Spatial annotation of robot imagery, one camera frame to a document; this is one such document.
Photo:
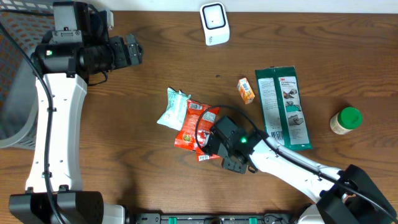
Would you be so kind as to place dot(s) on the red sachet stick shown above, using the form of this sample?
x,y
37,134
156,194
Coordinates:
x,y
201,156

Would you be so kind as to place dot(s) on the small orange box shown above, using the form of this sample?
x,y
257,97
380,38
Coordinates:
x,y
245,91

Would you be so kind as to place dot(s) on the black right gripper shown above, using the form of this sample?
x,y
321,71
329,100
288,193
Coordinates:
x,y
228,163

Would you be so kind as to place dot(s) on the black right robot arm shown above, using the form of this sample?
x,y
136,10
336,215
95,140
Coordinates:
x,y
339,196

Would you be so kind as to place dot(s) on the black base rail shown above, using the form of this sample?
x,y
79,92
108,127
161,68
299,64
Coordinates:
x,y
156,218

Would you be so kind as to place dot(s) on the grey plastic mesh basket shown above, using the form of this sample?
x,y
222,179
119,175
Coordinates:
x,y
19,106

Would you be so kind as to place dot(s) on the mint green wipes pack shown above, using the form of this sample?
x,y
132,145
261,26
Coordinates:
x,y
174,115

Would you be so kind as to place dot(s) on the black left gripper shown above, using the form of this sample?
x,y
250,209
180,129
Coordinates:
x,y
120,60

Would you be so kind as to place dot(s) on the green lid spice jar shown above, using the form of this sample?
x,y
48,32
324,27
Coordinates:
x,y
346,120

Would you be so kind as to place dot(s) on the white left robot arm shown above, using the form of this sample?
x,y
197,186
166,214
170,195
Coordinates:
x,y
54,189

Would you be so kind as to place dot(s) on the green product pouch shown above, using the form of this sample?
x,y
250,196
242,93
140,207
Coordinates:
x,y
281,107

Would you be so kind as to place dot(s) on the orange snack packet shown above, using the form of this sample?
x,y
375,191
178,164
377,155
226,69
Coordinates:
x,y
186,138

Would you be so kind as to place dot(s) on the white barcode scanner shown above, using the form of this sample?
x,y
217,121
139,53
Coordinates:
x,y
215,23

